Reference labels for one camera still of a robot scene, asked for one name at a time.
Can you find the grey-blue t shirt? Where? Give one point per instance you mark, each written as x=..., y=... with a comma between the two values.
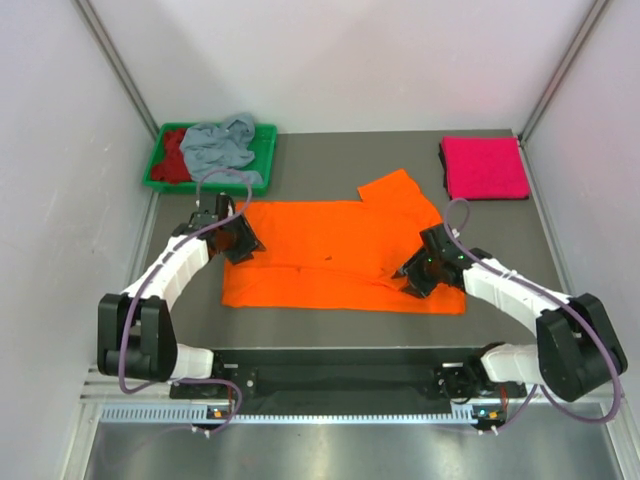
x=209, y=149

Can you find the dark red t shirt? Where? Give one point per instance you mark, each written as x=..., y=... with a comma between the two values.
x=172, y=168

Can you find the slotted cable duct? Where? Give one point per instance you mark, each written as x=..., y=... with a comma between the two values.
x=211, y=415

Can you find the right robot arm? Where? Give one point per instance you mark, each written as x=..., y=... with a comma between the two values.
x=576, y=349

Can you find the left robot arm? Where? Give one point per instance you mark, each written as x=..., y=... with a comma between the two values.
x=136, y=341

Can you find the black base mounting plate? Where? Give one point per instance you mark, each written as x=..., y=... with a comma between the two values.
x=432, y=373

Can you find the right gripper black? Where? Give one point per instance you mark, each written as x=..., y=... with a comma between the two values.
x=416, y=282

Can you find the orange t shirt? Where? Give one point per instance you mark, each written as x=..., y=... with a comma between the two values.
x=340, y=254

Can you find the folded pink t shirt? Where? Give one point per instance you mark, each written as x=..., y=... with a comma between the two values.
x=485, y=167

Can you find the aluminium corner post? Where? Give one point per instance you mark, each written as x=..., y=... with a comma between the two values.
x=595, y=13
x=97, y=29

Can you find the green plastic bin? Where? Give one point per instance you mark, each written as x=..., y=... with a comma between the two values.
x=263, y=146

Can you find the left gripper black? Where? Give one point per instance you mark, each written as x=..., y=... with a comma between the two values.
x=248, y=243

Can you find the aluminium corner post left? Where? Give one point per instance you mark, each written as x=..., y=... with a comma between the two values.
x=97, y=29

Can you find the aluminium corner post right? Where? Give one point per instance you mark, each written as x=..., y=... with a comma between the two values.
x=595, y=13

